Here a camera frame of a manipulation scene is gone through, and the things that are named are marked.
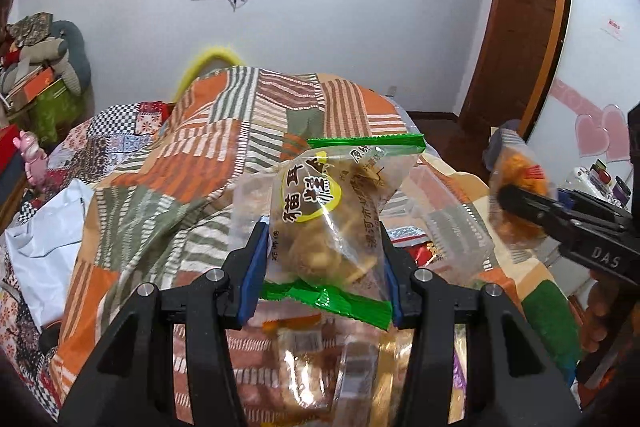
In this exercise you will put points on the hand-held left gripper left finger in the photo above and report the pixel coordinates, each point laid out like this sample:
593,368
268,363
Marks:
252,272

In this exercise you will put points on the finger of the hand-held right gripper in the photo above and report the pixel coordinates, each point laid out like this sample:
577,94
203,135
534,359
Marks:
567,198
530,207

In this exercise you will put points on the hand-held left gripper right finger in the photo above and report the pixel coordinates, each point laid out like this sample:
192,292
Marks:
397,302

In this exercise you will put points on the orange crispy snack bag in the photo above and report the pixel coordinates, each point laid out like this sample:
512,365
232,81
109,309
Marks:
515,167

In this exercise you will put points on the clear plastic container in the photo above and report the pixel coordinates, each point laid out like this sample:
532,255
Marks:
450,217

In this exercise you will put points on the clear snack bag green edges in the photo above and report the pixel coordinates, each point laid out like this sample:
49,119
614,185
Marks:
320,217

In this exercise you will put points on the person's right hand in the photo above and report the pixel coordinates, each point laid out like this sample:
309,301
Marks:
600,312

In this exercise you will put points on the red snack packet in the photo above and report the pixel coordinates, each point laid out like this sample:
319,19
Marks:
432,254

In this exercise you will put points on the pink heart sticker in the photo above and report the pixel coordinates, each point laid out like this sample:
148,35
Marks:
595,127

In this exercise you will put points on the brown label snack packet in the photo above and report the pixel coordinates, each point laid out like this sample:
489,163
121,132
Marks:
367,382

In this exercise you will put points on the gold wrapped snack bar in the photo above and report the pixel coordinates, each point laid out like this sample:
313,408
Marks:
310,357

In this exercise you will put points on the orange striped patchwork blanket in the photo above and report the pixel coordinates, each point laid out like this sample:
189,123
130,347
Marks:
200,132

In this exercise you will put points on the brown wooden door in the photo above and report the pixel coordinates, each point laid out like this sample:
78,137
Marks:
520,32

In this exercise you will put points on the checkered patchwork quilt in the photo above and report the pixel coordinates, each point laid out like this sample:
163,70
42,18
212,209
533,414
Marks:
115,127

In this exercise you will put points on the white plastic bag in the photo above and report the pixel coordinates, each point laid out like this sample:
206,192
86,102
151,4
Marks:
45,247

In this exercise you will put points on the yellow foam hoop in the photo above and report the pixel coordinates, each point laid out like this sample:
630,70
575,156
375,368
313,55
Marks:
212,56

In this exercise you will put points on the pink plush toy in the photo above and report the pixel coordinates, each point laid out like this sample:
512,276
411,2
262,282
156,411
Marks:
32,157

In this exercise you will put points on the green printed cloth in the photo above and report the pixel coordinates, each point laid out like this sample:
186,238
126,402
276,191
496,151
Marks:
55,114

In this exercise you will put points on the red box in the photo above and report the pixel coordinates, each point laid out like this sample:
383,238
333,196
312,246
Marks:
10,149

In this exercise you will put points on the grey plush cushion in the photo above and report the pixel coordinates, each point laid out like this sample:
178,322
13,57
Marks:
75,57

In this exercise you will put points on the orange cardboard box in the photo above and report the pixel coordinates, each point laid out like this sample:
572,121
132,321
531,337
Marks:
42,86

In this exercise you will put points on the patterned folded cloth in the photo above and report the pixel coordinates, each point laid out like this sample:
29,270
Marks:
30,27

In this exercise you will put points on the white wall sign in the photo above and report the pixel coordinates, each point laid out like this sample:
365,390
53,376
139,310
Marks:
613,28

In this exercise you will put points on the white wall socket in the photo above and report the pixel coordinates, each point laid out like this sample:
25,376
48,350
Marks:
392,91

